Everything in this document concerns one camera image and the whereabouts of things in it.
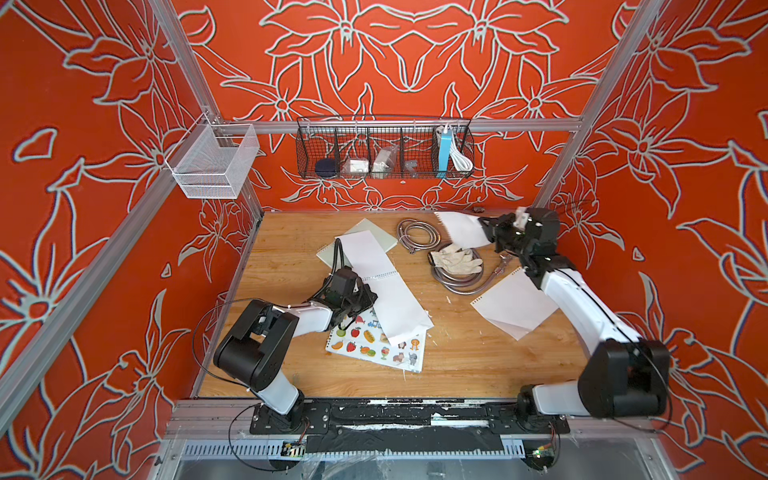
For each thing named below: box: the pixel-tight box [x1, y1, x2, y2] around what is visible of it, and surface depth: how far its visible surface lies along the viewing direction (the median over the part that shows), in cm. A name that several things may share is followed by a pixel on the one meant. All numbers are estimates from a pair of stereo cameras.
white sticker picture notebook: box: [326, 307, 427, 373], surface depth 86 cm
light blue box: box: [438, 131, 452, 172], surface depth 89 cm
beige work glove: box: [431, 243, 483, 274], surface depth 104 cm
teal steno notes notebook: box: [337, 230, 434, 346], surface depth 96 cm
